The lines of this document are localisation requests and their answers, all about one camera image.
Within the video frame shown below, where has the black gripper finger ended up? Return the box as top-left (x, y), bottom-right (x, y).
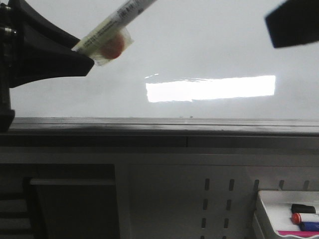
top-left (8, 0), bottom-right (94, 88)
top-left (265, 0), bottom-right (319, 48)

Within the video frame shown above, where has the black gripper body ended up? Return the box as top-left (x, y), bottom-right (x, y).
top-left (0, 2), bottom-right (15, 132)

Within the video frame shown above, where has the white whiteboard marker with magnet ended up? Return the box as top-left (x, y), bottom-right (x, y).
top-left (72, 0), bottom-right (154, 66)

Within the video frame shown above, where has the white whiteboard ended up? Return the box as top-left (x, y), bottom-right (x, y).
top-left (10, 0), bottom-right (319, 120)

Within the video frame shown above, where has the white perforated metal panel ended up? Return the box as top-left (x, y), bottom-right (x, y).
top-left (116, 164), bottom-right (319, 239)

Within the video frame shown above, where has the black marker cap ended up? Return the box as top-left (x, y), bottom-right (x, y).
top-left (291, 204), bottom-right (317, 214)

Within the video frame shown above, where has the white plastic storage bin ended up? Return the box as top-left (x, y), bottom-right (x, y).
top-left (252, 190), bottom-right (319, 239)

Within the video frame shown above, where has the red capped marker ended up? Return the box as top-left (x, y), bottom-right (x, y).
top-left (291, 213), bottom-right (319, 225)

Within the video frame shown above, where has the blue capped marker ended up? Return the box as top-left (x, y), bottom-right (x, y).
top-left (299, 222), bottom-right (319, 232)

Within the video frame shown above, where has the pink eraser block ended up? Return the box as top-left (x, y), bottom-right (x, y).
top-left (277, 231), bottom-right (319, 238)

